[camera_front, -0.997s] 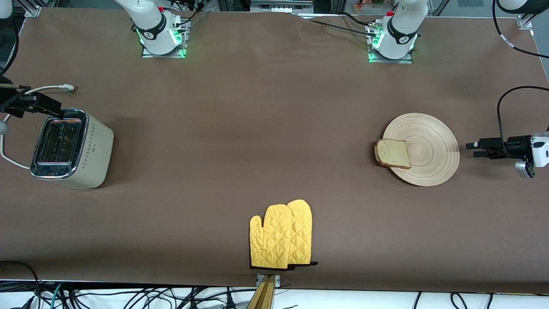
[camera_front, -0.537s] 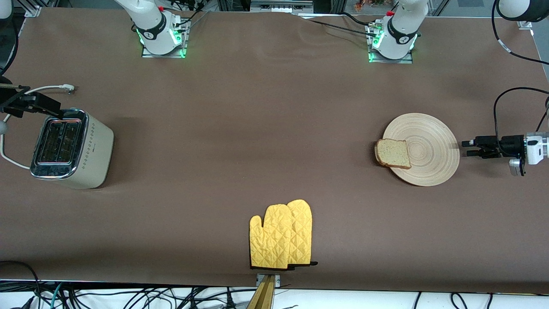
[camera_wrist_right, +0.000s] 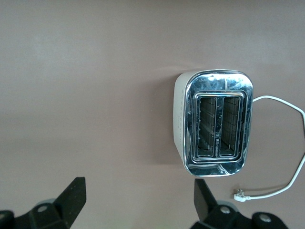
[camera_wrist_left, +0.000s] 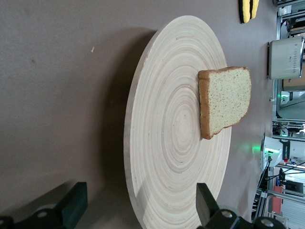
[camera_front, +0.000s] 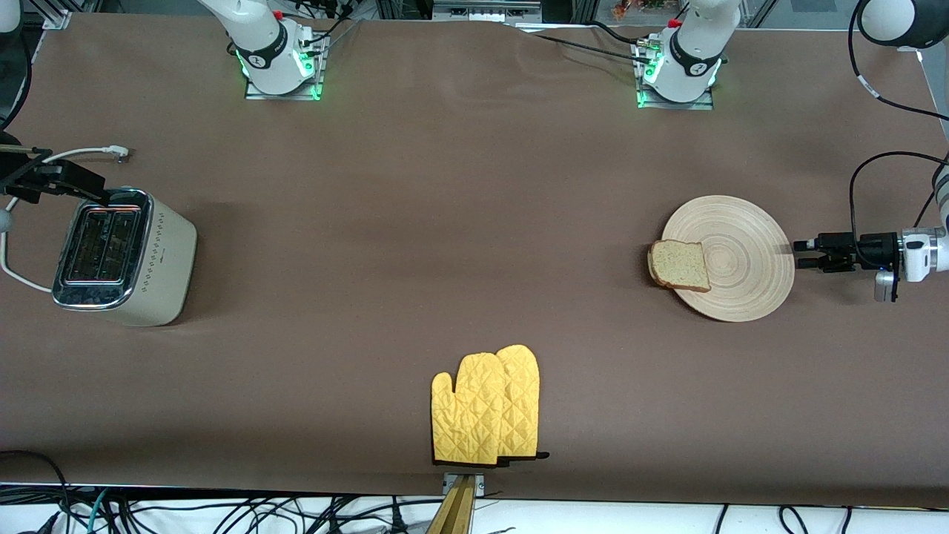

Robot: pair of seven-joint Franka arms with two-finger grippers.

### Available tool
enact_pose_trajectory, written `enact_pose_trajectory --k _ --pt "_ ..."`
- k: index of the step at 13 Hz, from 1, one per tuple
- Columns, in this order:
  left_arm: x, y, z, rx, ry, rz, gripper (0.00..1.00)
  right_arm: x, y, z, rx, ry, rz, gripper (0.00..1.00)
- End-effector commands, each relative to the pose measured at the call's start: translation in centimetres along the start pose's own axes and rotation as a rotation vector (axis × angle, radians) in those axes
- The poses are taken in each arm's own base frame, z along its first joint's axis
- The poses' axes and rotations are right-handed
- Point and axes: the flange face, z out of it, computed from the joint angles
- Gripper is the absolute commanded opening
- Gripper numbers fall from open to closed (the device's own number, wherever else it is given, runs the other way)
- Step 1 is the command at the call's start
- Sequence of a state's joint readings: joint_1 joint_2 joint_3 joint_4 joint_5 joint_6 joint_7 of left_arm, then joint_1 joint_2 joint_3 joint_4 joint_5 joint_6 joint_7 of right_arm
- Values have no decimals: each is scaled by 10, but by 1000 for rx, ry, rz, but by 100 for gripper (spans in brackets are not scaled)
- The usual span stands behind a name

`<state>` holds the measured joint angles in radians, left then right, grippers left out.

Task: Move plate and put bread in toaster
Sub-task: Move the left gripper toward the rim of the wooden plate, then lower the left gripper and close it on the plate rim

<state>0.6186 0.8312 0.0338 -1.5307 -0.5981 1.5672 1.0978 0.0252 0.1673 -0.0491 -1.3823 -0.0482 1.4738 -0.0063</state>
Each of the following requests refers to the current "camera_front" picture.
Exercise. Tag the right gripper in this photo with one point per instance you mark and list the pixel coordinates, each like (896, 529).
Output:
(35, 182)

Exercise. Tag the round wooden plate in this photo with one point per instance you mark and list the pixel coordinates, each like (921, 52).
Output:
(749, 259)

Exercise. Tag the small metal mounting bracket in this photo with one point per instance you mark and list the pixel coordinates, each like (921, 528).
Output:
(478, 482)

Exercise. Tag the cream two-slot toaster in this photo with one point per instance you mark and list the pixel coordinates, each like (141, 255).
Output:
(159, 259)

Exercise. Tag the yellow aluminium profile bar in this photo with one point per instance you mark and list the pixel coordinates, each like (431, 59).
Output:
(454, 512)

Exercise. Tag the brown table cover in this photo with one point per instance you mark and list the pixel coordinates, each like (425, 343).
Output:
(445, 185)

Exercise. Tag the brown bread slice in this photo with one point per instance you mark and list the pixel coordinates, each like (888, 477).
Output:
(678, 265)

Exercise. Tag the grey equipment box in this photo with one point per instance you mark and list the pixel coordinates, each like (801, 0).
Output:
(485, 10)

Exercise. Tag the yellow quilted oven mitt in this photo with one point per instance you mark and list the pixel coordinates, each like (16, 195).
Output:
(467, 415)
(523, 400)

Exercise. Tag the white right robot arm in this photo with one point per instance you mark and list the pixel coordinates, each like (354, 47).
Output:
(256, 37)

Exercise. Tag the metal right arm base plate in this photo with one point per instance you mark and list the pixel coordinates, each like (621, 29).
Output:
(315, 70)

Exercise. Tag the silver aluminium frame profile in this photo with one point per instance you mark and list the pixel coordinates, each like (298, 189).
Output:
(936, 81)
(55, 16)

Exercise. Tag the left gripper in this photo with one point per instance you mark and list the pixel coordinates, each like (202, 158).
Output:
(877, 247)

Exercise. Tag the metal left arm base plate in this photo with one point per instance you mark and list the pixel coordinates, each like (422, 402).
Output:
(708, 100)

